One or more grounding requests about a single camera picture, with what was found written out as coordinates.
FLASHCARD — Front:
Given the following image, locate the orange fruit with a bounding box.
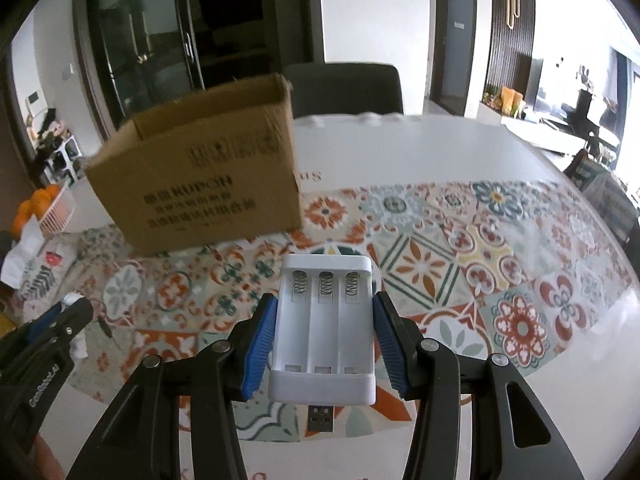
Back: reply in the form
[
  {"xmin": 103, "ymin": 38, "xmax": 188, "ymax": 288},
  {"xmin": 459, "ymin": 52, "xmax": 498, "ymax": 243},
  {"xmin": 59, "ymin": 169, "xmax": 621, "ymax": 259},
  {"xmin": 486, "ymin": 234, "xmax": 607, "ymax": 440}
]
[
  {"xmin": 12, "ymin": 209, "xmax": 37, "ymax": 237},
  {"xmin": 31, "ymin": 186, "xmax": 62, "ymax": 212}
]

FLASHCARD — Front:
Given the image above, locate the white printed bag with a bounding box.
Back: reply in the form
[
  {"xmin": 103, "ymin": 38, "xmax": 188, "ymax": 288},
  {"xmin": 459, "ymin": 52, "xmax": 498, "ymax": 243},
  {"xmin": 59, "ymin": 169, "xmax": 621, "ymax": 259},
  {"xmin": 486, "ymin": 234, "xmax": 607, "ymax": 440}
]
[{"xmin": 20, "ymin": 235, "xmax": 79, "ymax": 304}]

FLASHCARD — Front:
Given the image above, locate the brown cardboard box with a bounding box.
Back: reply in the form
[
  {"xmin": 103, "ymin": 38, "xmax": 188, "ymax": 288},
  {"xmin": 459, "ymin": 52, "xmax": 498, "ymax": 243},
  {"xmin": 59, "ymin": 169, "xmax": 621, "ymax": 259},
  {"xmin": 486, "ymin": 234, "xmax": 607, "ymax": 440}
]
[{"xmin": 84, "ymin": 73, "xmax": 304, "ymax": 257}]

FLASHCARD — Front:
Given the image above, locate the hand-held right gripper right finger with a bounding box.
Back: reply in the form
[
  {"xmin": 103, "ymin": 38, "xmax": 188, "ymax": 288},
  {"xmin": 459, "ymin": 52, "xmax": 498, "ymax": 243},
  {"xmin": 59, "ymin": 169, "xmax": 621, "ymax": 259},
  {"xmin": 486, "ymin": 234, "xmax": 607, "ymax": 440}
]
[{"xmin": 372, "ymin": 291, "xmax": 586, "ymax": 480}]

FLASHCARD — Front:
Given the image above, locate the white low console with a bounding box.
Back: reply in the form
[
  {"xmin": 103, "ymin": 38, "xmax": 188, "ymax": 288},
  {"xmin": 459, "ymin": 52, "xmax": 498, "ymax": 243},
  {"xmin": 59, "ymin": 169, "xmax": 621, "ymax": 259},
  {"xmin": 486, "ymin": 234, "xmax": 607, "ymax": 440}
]
[{"xmin": 479, "ymin": 99, "xmax": 621, "ymax": 157}]

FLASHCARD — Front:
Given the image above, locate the white cluttered shelf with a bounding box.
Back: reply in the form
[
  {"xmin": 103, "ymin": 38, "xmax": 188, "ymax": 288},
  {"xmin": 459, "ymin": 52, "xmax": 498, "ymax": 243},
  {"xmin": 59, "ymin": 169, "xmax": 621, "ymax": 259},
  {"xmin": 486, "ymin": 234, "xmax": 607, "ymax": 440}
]
[{"xmin": 27, "ymin": 127, "xmax": 85, "ymax": 187}]

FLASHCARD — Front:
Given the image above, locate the striped cushioned chair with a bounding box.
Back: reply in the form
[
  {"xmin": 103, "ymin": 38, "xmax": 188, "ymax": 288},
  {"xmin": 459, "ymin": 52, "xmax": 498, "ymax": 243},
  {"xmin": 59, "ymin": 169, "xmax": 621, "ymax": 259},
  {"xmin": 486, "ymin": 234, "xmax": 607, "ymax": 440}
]
[{"xmin": 564, "ymin": 149, "xmax": 640, "ymax": 248}]

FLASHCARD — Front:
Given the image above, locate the grey door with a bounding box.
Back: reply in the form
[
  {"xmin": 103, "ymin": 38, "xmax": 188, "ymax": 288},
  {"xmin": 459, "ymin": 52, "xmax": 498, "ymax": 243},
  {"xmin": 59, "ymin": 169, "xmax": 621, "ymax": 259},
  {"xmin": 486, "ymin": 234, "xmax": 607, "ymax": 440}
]
[{"xmin": 434, "ymin": 0, "xmax": 493, "ymax": 117}]

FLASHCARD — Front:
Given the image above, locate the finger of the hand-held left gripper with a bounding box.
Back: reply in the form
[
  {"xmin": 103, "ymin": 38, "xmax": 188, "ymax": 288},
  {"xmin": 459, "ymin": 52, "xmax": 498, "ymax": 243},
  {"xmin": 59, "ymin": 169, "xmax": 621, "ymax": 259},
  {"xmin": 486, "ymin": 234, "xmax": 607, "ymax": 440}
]
[
  {"xmin": 20, "ymin": 292, "xmax": 83, "ymax": 341},
  {"xmin": 15, "ymin": 300, "xmax": 96, "ymax": 366}
]

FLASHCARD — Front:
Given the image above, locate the person's left forearm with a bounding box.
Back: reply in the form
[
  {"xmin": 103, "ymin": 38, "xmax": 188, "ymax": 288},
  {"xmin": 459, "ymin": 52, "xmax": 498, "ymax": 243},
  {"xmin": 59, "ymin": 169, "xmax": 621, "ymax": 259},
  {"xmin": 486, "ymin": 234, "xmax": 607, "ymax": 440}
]
[{"xmin": 32, "ymin": 432, "xmax": 67, "ymax": 480}]

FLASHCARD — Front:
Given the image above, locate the floral patterned tablecloth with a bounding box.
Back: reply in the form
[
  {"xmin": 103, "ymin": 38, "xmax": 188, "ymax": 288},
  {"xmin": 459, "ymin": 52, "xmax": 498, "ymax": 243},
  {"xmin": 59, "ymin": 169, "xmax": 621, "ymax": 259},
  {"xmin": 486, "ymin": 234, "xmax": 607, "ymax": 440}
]
[{"xmin": 20, "ymin": 112, "xmax": 636, "ymax": 480}]

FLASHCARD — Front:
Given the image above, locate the dark grey dining chair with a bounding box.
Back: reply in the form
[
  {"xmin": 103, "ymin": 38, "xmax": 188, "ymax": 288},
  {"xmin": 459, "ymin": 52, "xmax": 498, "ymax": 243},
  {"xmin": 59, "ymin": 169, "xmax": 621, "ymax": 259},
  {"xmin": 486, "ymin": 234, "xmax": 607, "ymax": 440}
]
[{"xmin": 282, "ymin": 62, "xmax": 405, "ymax": 119}]

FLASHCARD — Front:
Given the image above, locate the white fruit basket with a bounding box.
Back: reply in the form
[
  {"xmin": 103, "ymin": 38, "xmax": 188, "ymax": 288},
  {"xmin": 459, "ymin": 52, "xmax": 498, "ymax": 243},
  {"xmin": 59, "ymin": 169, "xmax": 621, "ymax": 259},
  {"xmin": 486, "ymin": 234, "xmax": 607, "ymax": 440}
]
[{"xmin": 37, "ymin": 182, "xmax": 77, "ymax": 234}]

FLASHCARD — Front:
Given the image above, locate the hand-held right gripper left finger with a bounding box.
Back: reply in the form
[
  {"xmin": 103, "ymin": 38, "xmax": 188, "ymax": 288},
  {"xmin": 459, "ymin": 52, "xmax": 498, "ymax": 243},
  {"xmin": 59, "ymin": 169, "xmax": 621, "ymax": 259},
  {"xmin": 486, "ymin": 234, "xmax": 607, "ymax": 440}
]
[{"xmin": 65, "ymin": 294, "xmax": 279, "ymax": 480}]

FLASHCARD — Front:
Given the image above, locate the white battery charger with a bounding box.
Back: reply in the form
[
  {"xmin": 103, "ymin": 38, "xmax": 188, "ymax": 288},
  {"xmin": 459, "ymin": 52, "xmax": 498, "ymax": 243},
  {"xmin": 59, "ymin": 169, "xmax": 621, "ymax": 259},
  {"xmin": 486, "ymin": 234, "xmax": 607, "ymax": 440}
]
[{"xmin": 267, "ymin": 255, "xmax": 377, "ymax": 434}]

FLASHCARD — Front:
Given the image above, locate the orange bag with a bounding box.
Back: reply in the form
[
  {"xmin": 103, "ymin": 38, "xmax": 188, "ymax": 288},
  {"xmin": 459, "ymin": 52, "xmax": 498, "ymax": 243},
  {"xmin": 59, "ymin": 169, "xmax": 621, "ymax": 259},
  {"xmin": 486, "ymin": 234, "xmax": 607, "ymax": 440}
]
[{"xmin": 500, "ymin": 87, "xmax": 524, "ymax": 117}]

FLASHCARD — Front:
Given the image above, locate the gold wall ornament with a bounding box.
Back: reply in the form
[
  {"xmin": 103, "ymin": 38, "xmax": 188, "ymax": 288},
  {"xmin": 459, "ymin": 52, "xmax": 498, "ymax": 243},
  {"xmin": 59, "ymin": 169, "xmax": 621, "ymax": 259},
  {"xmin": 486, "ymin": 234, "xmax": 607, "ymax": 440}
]
[{"xmin": 502, "ymin": 0, "xmax": 524, "ymax": 29}]

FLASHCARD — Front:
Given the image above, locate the black glass cabinet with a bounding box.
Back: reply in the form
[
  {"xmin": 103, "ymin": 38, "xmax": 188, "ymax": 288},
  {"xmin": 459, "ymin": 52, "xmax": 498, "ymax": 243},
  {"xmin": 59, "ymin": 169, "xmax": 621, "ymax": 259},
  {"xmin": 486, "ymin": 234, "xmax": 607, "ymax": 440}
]
[{"xmin": 74, "ymin": 0, "xmax": 326, "ymax": 132}]

